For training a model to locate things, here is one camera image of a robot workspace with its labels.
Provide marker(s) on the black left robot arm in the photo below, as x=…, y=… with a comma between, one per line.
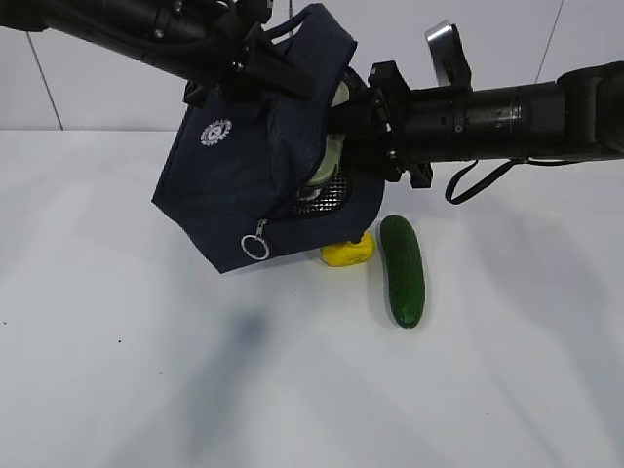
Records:
x=157, y=33

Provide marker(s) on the dark navy lunch bag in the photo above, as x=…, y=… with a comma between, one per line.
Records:
x=234, y=170

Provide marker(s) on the green cucumber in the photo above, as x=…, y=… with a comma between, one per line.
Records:
x=404, y=270

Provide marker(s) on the glass container with green lid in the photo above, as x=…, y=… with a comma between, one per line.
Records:
x=327, y=169

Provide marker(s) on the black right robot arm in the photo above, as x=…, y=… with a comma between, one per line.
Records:
x=575, y=119

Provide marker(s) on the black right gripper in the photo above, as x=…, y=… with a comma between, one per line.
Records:
x=376, y=139

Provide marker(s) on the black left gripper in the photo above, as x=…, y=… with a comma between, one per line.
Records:
x=233, y=61

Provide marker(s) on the yellow lemon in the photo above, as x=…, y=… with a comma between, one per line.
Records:
x=349, y=253

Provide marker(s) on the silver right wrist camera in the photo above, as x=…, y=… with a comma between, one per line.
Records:
x=450, y=65

